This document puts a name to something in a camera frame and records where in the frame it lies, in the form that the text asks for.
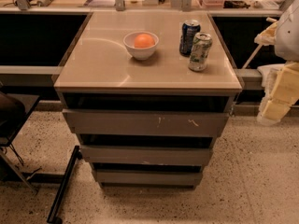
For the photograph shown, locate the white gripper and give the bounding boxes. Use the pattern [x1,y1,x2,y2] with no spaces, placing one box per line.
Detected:
[254,22,299,126]

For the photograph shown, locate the grey drawer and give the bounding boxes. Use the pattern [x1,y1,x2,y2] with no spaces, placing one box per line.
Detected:
[80,146,211,166]
[92,170,203,186]
[63,109,228,137]

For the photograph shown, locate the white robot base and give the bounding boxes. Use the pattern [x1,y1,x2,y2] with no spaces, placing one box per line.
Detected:
[257,63,284,88]

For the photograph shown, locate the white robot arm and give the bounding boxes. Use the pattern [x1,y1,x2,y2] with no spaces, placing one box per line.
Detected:
[254,0,299,126]

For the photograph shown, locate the grey drawer cabinet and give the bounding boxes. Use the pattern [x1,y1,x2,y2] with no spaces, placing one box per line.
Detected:
[54,10,242,173]

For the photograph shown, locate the grey bottom drawer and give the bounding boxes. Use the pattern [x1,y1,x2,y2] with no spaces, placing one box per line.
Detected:
[92,170,203,186]

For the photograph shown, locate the grey top drawer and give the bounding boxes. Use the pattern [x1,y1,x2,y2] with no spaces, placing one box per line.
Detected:
[63,109,228,137]

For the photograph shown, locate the white stick with tip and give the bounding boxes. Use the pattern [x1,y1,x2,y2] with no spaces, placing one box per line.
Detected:
[242,17,278,69]

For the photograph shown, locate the green white soda can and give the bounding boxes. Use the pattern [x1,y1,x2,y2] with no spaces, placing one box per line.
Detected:
[188,32,213,72]

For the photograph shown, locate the dark blue soda can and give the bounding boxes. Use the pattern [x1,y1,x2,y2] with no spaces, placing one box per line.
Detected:
[179,20,201,56]

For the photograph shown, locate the orange fruit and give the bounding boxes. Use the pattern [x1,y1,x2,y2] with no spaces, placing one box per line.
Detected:
[134,34,155,49]

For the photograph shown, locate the white ceramic bowl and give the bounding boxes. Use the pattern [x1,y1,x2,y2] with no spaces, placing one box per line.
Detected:
[123,31,159,60]

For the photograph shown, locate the black cart leg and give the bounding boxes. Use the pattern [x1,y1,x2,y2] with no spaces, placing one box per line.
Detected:
[47,146,82,224]

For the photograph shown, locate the dark chair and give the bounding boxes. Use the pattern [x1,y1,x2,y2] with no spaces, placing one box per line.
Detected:
[0,91,40,194]

